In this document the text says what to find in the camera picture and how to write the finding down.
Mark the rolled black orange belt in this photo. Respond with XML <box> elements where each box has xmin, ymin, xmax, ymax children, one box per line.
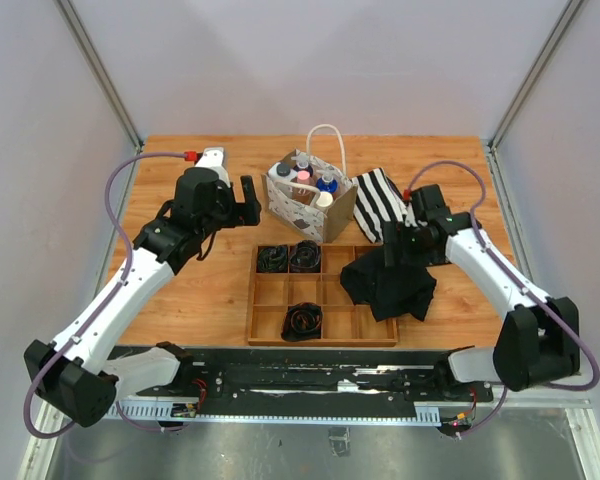
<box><xmin>281</xmin><ymin>302</ymin><xmax>323</xmax><ymax>342</ymax></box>

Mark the blue pump bottle orange base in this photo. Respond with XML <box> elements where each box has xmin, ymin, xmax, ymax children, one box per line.
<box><xmin>316</xmin><ymin>170</ymin><xmax>339</xmax><ymax>198</ymax></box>

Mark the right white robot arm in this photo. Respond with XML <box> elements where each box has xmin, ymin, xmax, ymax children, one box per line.
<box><xmin>382</xmin><ymin>185</ymin><xmax>580</xmax><ymax>400</ymax></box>

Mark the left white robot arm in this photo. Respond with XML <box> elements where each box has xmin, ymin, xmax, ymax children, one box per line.
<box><xmin>24</xmin><ymin>167</ymin><xmax>261</xmax><ymax>427</ymax></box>

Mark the rolled dark belt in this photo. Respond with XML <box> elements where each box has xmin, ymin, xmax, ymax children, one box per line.
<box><xmin>257</xmin><ymin>245</ymin><xmax>288</xmax><ymax>274</ymax></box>
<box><xmin>289</xmin><ymin>240</ymin><xmax>321</xmax><ymax>273</ymax></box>

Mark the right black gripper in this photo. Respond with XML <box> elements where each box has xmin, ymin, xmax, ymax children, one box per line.
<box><xmin>381</xmin><ymin>220</ymin><xmax>445</xmax><ymax>268</ymax></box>

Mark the white round cap bottle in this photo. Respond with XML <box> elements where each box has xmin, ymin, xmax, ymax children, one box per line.
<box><xmin>313</xmin><ymin>191</ymin><xmax>334</xmax><ymax>211</ymax></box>

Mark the rolled dark belt top left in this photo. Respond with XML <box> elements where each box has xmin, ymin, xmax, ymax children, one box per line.
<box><xmin>257</xmin><ymin>245</ymin><xmax>288</xmax><ymax>274</ymax></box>

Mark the wooden compartment tray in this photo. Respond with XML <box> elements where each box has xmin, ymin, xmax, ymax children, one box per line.
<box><xmin>247</xmin><ymin>244</ymin><xmax>399</xmax><ymax>348</ymax></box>

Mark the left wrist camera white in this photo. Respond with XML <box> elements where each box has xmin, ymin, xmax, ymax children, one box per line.
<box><xmin>196</xmin><ymin>147</ymin><xmax>230</xmax><ymax>186</ymax></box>

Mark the clear bottle pink cap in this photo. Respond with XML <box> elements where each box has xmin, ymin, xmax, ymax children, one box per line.
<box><xmin>293</xmin><ymin>170</ymin><xmax>314</xmax><ymax>205</ymax></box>

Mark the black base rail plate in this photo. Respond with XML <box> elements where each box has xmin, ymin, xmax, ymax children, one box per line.
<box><xmin>135</xmin><ymin>347</ymin><xmax>495</xmax><ymax>416</ymax></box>

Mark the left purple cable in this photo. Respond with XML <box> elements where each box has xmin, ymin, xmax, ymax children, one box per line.
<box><xmin>23</xmin><ymin>149</ymin><xmax>196</xmax><ymax>441</ymax></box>

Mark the white bottle black cap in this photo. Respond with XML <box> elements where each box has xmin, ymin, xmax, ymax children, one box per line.
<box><xmin>268</xmin><ymin>162</ymin><xmax>297</xmax><ymax>182</ymax></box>

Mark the black white striped cloth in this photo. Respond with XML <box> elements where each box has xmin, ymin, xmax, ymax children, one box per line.
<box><xmin>352</xmin><ymin>168</ymin><xmax>416</xmax><ymax>244</ymax></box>

